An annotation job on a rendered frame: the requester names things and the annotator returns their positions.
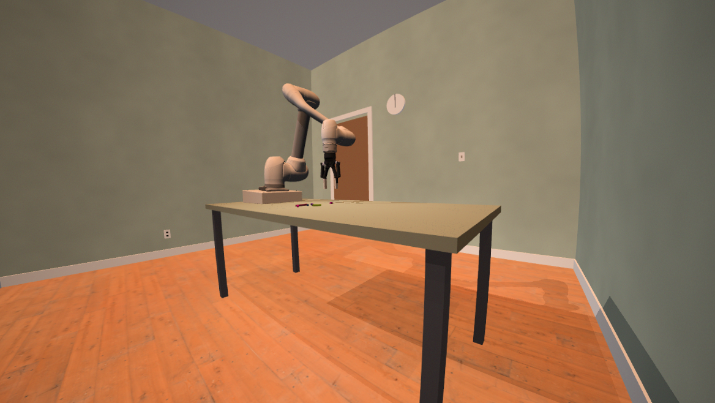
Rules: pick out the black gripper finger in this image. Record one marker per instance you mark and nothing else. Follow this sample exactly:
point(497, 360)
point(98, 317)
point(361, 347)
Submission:
point(336, 173)
point(324, 173)

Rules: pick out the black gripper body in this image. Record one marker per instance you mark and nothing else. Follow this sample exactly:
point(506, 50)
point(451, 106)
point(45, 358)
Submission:
point(329, 157)

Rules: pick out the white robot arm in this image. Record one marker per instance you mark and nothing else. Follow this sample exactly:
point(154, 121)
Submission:
point(276, 171)

